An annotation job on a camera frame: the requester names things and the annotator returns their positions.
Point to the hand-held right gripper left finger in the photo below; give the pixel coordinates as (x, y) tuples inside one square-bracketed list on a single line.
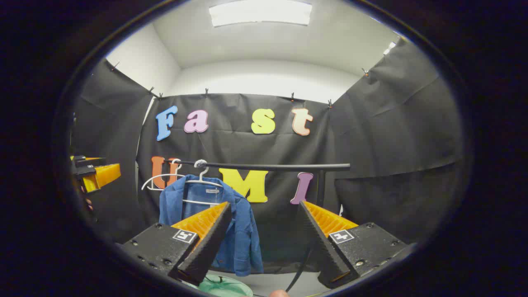
[(210, 243)]

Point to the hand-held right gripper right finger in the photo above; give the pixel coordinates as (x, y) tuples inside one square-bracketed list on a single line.
[(321, 247)]

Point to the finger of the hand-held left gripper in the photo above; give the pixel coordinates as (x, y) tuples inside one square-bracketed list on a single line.
[(88, 161), (105, 174)]

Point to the blue shirt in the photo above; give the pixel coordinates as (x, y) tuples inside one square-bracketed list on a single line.
[(247, 239)]

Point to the green laundry hamper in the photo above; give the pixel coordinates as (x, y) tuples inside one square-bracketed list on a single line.
[(222, 286)]

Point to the white clothes hanger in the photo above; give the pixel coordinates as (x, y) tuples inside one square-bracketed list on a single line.
[(156, 177), (201, 176)]

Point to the black clothes rack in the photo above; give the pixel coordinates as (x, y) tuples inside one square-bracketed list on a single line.
[(288, 167)]

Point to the black backdrop cloth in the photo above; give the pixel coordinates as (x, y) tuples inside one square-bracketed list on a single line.
[(392, 144)]

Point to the ceiling light panel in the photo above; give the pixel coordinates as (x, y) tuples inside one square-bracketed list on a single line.
[(260, 12)]

